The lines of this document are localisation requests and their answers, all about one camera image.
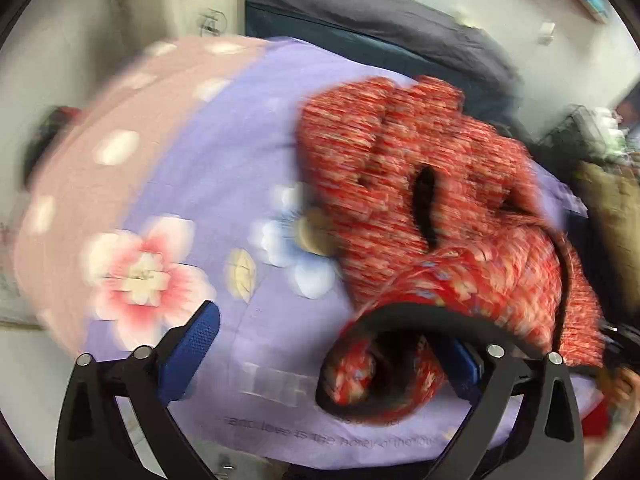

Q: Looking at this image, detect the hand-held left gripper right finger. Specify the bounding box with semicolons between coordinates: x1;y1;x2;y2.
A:
425;337;585;480

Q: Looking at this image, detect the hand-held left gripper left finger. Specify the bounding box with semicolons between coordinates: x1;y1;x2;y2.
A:
54;300;222;480

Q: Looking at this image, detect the red floral quilted jacket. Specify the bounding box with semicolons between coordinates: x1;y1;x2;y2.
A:
295;76;608;418

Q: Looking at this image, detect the olive brown cloth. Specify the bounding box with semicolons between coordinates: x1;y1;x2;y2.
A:
575;160;640;303

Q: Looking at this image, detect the purple floral bed sheet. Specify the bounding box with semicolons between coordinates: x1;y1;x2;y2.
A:
12;35;608;466

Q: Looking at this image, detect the dark blue sofa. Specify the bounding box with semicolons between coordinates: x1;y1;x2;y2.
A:
245;2;418;78

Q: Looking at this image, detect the grey blanket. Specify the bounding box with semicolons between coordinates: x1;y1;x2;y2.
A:
245;0;523;126

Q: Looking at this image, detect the black wire rack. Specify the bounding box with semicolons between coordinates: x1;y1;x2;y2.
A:
540;104;640;162

